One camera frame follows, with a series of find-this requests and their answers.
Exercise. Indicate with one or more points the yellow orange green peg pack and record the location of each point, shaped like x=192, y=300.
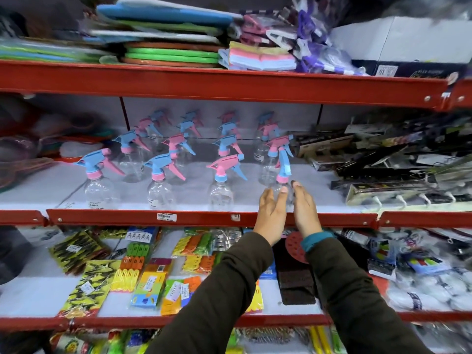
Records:
x=193, y=244

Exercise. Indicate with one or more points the pile of colourful plastic wares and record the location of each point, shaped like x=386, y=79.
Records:
x=44, y=143

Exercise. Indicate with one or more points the pile of green plastic sheets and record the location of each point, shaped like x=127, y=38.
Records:
x=44, y=51

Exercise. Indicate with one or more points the orange yellow clothes peg pack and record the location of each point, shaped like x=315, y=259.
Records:
x=127, y=274

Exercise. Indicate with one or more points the black packet with white label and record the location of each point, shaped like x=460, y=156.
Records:
x=354, y=243

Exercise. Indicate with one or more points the colourful card packet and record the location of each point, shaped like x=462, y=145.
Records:
x=427, y=263

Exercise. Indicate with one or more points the stack of coloured flat mats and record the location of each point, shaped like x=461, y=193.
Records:
x=169, y=33

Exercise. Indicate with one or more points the colourful boxed packet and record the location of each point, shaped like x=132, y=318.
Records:
x=151, y=283

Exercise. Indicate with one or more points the pile of colourful bottom-shelf goods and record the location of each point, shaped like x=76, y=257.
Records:
x=107, y=342

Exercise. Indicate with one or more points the dark printed box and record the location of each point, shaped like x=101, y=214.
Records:
x=416, y=69

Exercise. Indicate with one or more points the pile of dark packaged tools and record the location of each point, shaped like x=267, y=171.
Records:
x=391, y=154

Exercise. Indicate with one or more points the pile of purple white clip packs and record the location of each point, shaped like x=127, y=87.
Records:
x=306, y=40

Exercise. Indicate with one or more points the blue packet with white label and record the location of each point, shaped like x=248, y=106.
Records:
x=141, y=235

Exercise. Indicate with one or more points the person's right fingers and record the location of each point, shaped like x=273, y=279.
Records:
x=300, y=199

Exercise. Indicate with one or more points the small blue packet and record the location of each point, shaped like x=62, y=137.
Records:
x=270, y=272

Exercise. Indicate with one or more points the white cardboard box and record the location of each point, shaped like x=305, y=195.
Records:
x=402, y=38

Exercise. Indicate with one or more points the orange green packet white tags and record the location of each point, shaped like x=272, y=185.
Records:
x=177, y=294

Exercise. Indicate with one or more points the dark brown mat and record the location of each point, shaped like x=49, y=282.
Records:
x=295, y=280

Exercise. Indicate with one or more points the silver clip packet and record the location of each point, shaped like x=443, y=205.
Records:
x=226, y=238

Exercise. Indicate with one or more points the person's left fingers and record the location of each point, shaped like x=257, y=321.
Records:
x=274, y=204

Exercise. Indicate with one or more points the person's right forearm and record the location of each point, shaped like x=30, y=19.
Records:
x=350, y=298

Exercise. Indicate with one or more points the group of clear spray bottles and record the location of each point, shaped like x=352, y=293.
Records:
x=158, y=180

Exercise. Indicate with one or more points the red metal shelving rack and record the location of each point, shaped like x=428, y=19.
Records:
x=221, y=82

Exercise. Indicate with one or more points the white hook rail pack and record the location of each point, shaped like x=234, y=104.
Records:
x=391, y=191

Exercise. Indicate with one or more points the pastel striped cloth pack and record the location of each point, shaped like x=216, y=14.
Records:
x=260, y=57

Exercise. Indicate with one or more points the pile of white ball packs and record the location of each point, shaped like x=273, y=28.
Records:
x=431, y=287

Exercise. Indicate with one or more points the white price label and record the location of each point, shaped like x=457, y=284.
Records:
x=166, y=217

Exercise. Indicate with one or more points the person's left hand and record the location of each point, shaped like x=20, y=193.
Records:
x=270, y=221

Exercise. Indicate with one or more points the red perforated round disc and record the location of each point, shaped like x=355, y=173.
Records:
x=295, y=246

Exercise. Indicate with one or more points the green clothes peg pack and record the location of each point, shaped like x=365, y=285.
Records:
x=138, y=249

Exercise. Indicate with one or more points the person's left forearm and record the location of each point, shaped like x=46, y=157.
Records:
x=221, y=298

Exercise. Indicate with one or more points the clear spray bottle pink collar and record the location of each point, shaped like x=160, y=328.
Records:
x=283, y=178

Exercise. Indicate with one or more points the person's right hand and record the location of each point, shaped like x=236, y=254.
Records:
x=305, y=215

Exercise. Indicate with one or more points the yellow black striped packet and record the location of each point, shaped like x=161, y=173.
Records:
x=90, y=287
x=77, y=250

